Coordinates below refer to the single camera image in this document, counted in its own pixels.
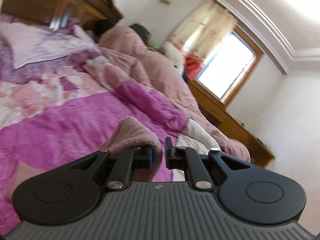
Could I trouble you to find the pink knit cardigan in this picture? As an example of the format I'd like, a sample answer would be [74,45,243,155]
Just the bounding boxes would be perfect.
[99,116,163,181]

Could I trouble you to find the patchwork magenta white bedspread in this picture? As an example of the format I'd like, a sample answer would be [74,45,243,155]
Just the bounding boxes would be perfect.
[0,13,223,235]

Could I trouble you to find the white plush toy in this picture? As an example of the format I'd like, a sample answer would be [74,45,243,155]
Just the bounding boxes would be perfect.
[161,42,185,76]

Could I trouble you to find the dusty pink quilt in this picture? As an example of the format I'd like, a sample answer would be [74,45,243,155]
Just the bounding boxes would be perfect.
[98,25,251,163]

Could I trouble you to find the floral cream curtain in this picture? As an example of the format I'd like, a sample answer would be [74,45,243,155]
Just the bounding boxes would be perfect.
[166,0,237,81]

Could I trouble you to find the lilac floral pillow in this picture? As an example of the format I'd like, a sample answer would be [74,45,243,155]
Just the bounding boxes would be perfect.
[1,13,102,85]

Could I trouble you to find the dark wooden headboard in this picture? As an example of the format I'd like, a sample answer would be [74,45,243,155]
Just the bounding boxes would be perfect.
[1,0,123,30]

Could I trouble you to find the window with wooden frame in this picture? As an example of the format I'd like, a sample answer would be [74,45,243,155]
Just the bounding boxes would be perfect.
[195,26,264,105]

